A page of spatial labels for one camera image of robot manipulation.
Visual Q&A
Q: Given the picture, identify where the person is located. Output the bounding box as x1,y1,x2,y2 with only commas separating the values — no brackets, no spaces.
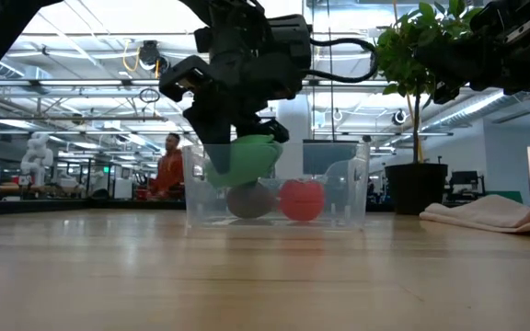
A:
148,132,186,200

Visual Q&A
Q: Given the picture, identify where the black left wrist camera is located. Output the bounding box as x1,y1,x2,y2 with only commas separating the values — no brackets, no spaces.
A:
158,54,213,104

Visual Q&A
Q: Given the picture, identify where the white humanoid robot figure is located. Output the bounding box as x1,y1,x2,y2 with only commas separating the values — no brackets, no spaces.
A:
19,131,55,188

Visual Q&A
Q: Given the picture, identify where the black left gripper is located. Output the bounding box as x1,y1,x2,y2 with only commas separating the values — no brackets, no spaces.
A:
183,13,313,176

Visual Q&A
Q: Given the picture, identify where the black computer monitor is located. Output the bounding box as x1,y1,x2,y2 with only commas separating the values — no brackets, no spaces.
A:
302,139,360,177

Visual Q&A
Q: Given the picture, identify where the brown toy kiwi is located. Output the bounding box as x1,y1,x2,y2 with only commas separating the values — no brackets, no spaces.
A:
225,180,277,220

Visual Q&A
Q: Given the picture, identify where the red toy tomato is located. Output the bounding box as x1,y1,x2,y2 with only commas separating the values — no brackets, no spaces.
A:
278,178,327,223

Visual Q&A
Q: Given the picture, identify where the black plant pot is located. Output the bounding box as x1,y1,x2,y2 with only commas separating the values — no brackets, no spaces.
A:
384,162,449,216

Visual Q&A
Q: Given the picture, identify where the clear plastic storage container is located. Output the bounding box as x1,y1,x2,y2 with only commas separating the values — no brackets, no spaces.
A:
182,142,372,232

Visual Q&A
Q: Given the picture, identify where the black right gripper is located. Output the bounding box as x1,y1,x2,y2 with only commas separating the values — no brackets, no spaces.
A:
413,0,530,104

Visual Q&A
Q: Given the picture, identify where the green leafy potted tree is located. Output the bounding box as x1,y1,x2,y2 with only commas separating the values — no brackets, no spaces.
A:
374,0,483,165

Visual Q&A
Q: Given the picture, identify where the folded beige towel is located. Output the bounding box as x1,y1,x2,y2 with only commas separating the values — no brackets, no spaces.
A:
419,194,530,234

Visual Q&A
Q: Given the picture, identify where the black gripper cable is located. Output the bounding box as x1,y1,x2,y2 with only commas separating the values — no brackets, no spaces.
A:
307,37,380,85

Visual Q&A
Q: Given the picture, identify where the green toy corn cob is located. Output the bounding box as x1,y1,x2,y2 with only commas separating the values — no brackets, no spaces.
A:
204,133,284,189

